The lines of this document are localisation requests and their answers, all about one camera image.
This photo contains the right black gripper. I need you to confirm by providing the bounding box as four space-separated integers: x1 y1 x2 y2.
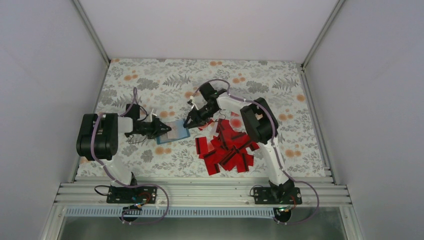
184 103 219 129

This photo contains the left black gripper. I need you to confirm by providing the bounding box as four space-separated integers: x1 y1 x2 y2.
135 117 171 139

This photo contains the white card with red print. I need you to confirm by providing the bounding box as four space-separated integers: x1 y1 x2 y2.
161 121 179 141

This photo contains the teal card holder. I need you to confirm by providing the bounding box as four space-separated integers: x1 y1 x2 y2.
156 119 190 145

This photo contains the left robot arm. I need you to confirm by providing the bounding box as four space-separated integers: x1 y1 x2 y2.
76 103 172 203

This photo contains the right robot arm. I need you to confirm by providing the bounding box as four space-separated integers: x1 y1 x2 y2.
183 80 295 204

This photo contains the white card with red circle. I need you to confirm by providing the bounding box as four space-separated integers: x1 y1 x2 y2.
229 118 243 129

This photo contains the pile of red cards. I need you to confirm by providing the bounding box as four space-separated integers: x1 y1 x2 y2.
195 119 259 176

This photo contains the floral patterned table mat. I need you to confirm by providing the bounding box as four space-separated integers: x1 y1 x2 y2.
96 58 326 178

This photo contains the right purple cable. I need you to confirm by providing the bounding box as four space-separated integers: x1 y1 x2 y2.
192 79 321 226

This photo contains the purple cable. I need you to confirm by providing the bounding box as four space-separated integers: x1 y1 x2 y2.
192 79 321 226
90 86 171 226

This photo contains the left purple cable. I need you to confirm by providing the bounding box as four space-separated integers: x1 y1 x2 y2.
90 86 171 226

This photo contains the aluminium rail frame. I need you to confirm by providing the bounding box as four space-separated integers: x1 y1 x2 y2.
54 177 352 207

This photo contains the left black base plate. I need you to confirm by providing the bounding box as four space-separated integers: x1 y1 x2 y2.
106 186 158 204

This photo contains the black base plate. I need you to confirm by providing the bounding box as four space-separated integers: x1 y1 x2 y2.
250 186 303 205
106 186 158 204

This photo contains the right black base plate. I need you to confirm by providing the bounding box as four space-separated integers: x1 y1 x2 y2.
250 186 303 205

